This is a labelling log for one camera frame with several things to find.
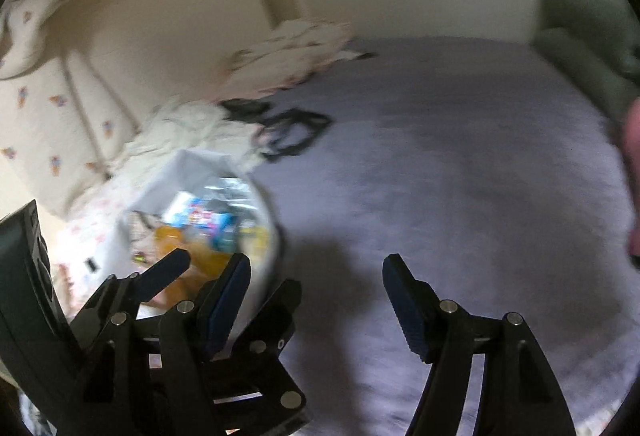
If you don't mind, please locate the white pink-print sheet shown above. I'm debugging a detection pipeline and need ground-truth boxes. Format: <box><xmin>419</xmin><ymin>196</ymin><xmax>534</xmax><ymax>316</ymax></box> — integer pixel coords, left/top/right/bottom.
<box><xmin>55</xmin><ymin>188</ymin><xmax>136</xmax><ymax>317</ymax></box>

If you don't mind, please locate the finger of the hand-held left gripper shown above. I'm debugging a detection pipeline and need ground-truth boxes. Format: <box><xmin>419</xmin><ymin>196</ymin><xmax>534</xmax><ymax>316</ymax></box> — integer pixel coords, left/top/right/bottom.
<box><xmin>70</xmin><ymin>249</ymin><xmax>192</xmax><ymax>353</ymax></box>
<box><xmin>207</xmin><ymin>279</ymin><xmax>307</xmax><ymax>434</ymax></box>

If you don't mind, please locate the green cushion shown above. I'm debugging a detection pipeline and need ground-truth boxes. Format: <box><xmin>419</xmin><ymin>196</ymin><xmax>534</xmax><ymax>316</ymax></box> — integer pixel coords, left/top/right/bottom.
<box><xmin>530</xmin><ymin>0</ymin><xmax>640</xmax><ymax>127</ymax></box>

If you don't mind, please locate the blue snack packet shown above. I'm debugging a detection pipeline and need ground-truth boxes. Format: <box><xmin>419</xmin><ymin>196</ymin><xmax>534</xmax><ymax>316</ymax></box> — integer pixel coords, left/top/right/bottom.
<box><xmin>165</xmin><ymin>193</ymin><xmax>239</xmax><ymax>251</ymax></box>

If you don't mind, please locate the slim ice-cream-print pillow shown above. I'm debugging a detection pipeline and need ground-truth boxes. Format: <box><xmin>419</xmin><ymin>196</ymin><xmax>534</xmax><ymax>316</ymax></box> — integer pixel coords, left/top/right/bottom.
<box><xmin>62</xmin><ymin>43</ymin><xmax>144</xmax><ymax>167</ymax></box>

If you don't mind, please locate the round tan patterned packet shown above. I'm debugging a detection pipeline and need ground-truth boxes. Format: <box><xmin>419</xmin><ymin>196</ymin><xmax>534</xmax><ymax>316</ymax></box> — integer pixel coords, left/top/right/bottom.
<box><xmin>152</xmin><ymin>226</ymin><xmax>226</xmax><ymax>277</ymax></box>

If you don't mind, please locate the crumpled white blanket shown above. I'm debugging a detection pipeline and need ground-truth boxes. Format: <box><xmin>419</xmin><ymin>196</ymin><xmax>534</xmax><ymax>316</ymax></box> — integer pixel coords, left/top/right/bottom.
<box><xmin>125</xmin><ymin>98</ymin><xmax>271</xmax><ymax>167</ymax></box>

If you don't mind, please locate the large ice-cream-print pillow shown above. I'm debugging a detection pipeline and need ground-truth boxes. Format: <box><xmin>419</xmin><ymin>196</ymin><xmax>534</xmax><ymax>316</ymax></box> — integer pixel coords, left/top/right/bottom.
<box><xmin>0</xmin><ymin>60</ymin><xmax>109</xmax><ymax>217</ymax></box>

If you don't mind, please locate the pile of white pink clothes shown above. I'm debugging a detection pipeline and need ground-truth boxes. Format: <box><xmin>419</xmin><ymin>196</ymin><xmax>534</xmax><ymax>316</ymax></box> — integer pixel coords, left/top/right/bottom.
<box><xmin>217</xmin><ymin>20</ymin><xmax>378</xmax><ymax>99</ymax></box>

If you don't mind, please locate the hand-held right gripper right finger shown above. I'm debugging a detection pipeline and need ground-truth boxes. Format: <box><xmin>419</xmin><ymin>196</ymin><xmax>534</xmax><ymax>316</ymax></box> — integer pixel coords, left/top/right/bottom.
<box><xmin>382</xmin><ymin>253</ymin><xmax>576</xmax><ymax>436</ymax></box>

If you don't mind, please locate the plaid cloth pouch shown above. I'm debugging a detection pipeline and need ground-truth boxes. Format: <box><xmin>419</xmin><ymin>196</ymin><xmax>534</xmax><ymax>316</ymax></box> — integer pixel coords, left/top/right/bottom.
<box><xmin>127</xmin><ymin>211</ymin><xmax>161</xmax><ymax>243</ymax></box>

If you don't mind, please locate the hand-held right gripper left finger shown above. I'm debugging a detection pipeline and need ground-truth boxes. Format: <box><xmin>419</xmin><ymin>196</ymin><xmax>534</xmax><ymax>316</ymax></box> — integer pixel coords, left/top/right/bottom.
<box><xmin>60</xmin><ymin>253</ymin><xmax>252</xmax><ymax>436</ymax></box>

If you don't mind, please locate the black strap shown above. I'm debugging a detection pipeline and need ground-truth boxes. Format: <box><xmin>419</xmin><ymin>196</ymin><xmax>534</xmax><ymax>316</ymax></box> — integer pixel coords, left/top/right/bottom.
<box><xmin>252</xmin><ymin>108</ymin><xmax>334</xmax><ymax>162</ymax></box>

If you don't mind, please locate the silver foil packet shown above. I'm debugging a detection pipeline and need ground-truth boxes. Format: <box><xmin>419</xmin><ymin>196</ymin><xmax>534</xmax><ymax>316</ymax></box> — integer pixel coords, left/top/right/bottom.
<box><xmin>202</xmin><ymin>173</ymin><xmax>256</xmax><ymax>207</ymax></box>

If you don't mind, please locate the black cloth item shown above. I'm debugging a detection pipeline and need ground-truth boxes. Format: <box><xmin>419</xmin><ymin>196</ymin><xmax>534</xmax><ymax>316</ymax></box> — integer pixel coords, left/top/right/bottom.
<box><xmin>220</xmin><ymin>98</ymin><xmax>273</xmax><ymax>123</ymax></box>

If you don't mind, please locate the cream headboard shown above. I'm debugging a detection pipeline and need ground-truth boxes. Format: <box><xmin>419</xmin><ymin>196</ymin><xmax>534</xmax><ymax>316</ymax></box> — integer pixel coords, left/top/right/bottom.
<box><xmin>60</xmin><ymin>0</ymin><xmax>281</xmax><ymax>117</ymax></box>

